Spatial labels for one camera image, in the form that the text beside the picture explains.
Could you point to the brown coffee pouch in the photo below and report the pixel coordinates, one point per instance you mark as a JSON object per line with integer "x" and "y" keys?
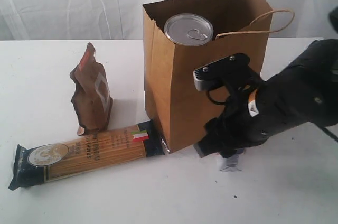
{"x": 91, "y": 100}

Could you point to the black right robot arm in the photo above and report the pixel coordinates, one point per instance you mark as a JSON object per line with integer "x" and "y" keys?
{"x": 304, "y": 91}

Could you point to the blue white milk carton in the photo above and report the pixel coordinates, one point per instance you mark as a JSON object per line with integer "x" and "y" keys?
{"x": 229, "y": 164}

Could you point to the spaghetti pasta package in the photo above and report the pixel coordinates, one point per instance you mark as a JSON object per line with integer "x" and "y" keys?
{"x": 52, "y": 162}

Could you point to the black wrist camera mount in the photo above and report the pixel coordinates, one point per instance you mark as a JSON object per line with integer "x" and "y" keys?
{"x": 232, "y": 71}

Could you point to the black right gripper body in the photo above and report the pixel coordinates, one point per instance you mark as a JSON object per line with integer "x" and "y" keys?
{"x": 249, "y": 119}

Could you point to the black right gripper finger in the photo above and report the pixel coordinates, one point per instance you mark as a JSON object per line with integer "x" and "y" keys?
{"x": 206, "y": 146}

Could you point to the silver pull-tab tin can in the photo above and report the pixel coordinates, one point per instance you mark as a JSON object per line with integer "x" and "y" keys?
{"x": 188, "y": 29}

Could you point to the brown paper bag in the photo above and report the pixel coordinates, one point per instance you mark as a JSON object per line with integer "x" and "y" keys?
{"x": 178, "y": 110}

